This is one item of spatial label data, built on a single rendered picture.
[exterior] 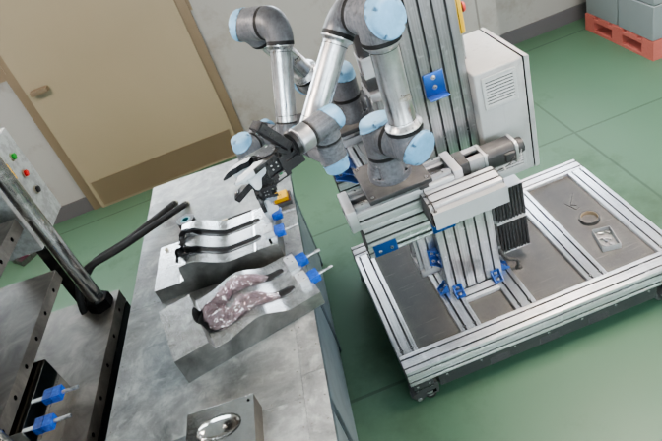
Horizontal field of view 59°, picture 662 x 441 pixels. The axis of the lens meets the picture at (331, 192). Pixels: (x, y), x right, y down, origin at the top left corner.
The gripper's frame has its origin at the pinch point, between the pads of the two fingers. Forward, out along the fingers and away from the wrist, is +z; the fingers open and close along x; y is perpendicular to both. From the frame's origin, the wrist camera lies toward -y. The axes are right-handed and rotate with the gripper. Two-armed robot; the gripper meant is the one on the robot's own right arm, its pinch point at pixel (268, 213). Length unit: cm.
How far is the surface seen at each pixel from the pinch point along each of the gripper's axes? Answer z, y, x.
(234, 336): 3, -16, -55
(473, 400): 91, 53, -44
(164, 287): 4.6, -44.0, -17.7
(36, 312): -13, -80, -31
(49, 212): -21, -85, 21
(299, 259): 3.7, 8.7, -28.1
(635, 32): 75, 254, 176
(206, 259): -0.7, -24.9, -16.4
